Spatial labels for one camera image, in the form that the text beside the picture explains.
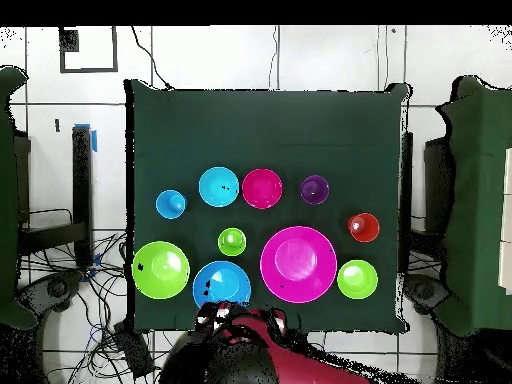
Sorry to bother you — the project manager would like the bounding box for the green cup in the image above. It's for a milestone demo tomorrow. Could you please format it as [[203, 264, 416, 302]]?
[[217, 226, 248, 258]]

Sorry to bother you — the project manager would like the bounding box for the large pink bowl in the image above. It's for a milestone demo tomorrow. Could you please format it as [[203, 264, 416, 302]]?
[[259, 225, 338, 304]]

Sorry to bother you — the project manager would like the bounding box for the large blue bowl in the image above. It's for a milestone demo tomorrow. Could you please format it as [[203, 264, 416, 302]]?
[[192, 260, 252, 309]]

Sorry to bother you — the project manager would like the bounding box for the stack of white boxes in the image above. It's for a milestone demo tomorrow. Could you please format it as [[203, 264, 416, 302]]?
[[497, 147, 512, 297]]

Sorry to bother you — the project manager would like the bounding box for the small magenta bowl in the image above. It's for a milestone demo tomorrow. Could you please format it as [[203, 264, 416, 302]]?
[[241, 168, 284, 210]]

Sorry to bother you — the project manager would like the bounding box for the small cyan bowl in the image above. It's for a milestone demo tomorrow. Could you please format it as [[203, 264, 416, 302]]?
[[198, 166, 240, 208]]

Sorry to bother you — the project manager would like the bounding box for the purple cup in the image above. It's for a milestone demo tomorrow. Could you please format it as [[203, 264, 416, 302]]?
[[299, 174, 331, 206]]

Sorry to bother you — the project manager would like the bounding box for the dark green tablecloth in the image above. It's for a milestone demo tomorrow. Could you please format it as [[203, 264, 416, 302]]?
[[124, 78, 410, 335]]

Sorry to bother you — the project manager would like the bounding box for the blue cup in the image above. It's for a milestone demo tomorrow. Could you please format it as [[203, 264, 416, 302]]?
[[154, 188, 188, 220]]

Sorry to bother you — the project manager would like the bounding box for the orange red cup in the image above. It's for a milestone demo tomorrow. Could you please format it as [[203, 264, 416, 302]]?
[[346, 212, 381, 244]]

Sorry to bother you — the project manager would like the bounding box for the large green bowl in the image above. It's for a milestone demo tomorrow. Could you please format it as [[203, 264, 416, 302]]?
[[131, 240, 191, 300]]

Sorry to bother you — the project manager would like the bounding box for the small green bowl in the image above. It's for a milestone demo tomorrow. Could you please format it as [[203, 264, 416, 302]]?
[[336, 259, 379, 300]]

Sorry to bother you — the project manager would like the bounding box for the black metal stand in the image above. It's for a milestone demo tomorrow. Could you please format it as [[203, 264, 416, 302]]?
[[17, 124, 95, 268]]

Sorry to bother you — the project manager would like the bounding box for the black box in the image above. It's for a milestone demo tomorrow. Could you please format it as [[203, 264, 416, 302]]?
[[13, 133, 32, 225], [423, 137, 455, 235]]

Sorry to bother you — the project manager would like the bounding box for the grey chair base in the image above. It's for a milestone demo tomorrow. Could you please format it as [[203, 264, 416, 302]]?
[[17, 269, 85, 313], [403, 273, 451, 315]]

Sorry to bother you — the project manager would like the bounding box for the black power strip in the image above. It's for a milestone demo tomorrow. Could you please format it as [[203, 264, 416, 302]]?
[[113, 321, 155, 379]]

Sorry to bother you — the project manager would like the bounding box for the green cloth side table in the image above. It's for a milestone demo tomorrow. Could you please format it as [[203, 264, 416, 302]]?
[[0, 65, 39, 331], [433, 75, 512, 337]]

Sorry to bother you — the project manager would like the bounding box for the thin dark cable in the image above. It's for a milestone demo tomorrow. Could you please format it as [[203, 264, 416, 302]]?
[[268, 25, 280, 90]]

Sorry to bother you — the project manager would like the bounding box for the black cable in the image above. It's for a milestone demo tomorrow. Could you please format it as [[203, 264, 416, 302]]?
[[130, 25, 174, 90]]

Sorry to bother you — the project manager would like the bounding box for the tangle of cables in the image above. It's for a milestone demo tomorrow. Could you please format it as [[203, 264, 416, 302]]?
[[17, 207, 161, 384]]

